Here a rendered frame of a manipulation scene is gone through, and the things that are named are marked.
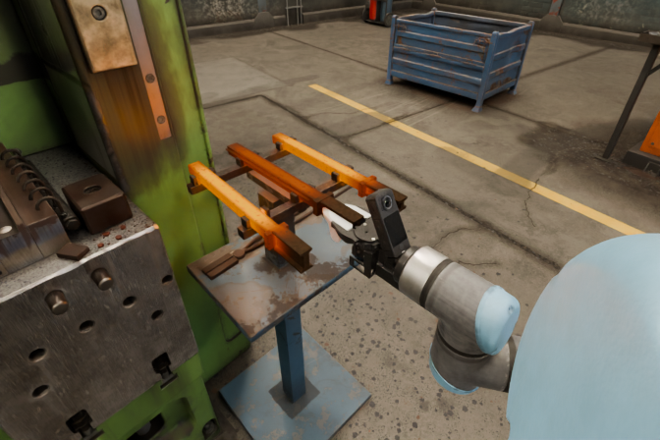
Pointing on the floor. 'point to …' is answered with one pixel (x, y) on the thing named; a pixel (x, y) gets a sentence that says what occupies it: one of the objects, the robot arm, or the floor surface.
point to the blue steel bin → (459, 53)
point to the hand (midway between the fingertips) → (330, 206)
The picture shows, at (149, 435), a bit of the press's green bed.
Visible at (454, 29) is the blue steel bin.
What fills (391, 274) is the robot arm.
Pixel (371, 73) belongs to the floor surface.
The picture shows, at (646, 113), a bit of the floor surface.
